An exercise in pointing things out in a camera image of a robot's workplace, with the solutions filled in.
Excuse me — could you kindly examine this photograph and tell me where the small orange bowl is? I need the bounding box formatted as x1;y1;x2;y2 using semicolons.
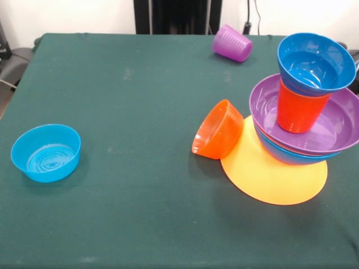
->
191;99;244;161

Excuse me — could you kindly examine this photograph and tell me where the large yellow-orange bowl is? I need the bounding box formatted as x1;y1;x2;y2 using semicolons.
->
220;115;329;206

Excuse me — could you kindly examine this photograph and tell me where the large light blue bowl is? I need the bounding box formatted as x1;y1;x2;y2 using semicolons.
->
254;120;348;165

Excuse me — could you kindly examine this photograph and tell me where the purple cup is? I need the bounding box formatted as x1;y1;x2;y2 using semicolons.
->
211;24;254;63

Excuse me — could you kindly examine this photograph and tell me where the orange cup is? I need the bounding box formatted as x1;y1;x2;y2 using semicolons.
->
277;81;332;134

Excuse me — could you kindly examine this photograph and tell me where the dark blue bowl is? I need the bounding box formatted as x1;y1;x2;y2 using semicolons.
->
277;33;357;98

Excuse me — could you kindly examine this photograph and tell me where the purple bowl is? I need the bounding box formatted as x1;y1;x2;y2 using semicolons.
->
248;74;359;155

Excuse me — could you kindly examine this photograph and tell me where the dark green tablecloth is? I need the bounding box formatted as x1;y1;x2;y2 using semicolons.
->
0;33;359;269

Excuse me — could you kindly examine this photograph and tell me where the flat-bottomed light blue bowl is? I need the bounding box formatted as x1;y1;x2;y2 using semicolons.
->
10;123;82;183

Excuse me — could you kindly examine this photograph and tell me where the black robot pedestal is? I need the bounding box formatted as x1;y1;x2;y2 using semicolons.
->
134;0;222;36

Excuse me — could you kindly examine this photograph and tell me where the black cable with plug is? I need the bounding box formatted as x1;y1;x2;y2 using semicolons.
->
242;0;252;36

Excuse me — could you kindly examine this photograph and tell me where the thin black cable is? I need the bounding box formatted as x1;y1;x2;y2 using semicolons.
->
251;0;263;36

